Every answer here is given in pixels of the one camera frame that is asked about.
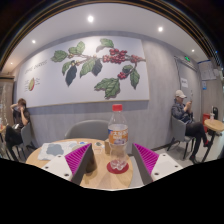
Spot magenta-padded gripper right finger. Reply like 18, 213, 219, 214
131, 142, 184, 186

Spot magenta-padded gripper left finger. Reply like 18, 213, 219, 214
41, 143, 95, 186

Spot clear red-capped drink bottle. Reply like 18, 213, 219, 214
107, 103, 130, 171

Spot dark mug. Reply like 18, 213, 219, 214
85, 151, 99, 174

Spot white grey printed paper sheet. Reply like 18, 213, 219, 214
37, 140, 80, 162

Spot grey upholstered chair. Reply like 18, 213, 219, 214
63, 119, 111, 141

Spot flat round red coaster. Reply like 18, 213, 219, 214
106, 161, 130, 175

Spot grey chair with dark legs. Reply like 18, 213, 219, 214
166, 114, 198, 161
15, 121, 38, 158

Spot person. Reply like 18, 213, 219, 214
171, 89, 215, 165
3, 97, 32, 158

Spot red bin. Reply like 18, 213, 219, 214
202, 113, 211, 133

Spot wooden cabinet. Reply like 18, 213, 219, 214
0, 76, 15, 118

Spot white notice board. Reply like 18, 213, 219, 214
197, 60, 218, 81

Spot round ceiling lights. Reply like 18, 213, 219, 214
31, 14, 196, 55

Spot coffee plant wall mural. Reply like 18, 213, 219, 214
14, 35, 151, 109

